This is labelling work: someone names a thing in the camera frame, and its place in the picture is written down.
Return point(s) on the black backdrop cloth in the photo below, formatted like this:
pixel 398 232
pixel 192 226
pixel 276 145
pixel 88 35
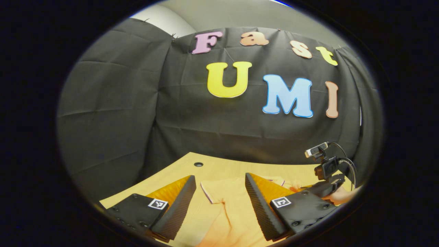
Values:
pixel 137 120

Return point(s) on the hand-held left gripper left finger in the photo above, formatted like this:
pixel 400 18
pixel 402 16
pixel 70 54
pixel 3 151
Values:
pixel 178 212

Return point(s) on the orange T-shirt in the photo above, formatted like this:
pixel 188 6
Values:
pixel 233 212

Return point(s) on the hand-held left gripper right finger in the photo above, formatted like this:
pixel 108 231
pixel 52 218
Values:
pixel 262 212

